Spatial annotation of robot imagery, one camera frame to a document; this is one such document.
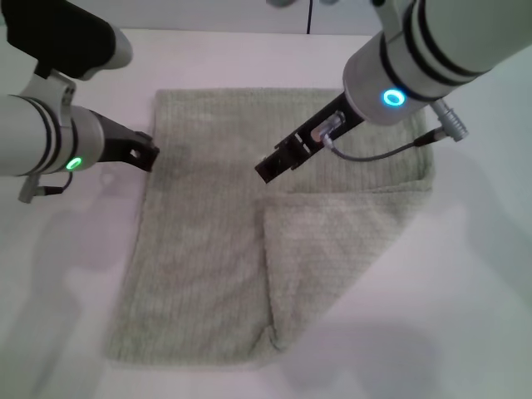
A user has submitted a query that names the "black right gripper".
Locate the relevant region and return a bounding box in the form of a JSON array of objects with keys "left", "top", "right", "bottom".
[{"left": 254, "top": 89, "right": 367, "bottom": 185}]

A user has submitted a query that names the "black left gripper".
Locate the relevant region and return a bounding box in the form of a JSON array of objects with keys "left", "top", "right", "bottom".
[{"left": 97, "top": 111, "right": 161, "bottom": 174}]

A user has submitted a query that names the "light green terry towel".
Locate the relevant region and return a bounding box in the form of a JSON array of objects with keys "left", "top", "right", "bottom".
[{"left": 102, "top": 86, "right": 436, "bottom": 367}]

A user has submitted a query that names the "short black left arm cable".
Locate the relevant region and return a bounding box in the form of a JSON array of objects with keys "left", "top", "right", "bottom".
[{"left": 18, "top": 170, "right": 76, "bottom": 204}]

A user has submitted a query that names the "grey right arm cable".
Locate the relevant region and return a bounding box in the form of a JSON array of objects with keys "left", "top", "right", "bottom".
[{"left": 310, "top": 98, "right": 471, "bottom": 161}]

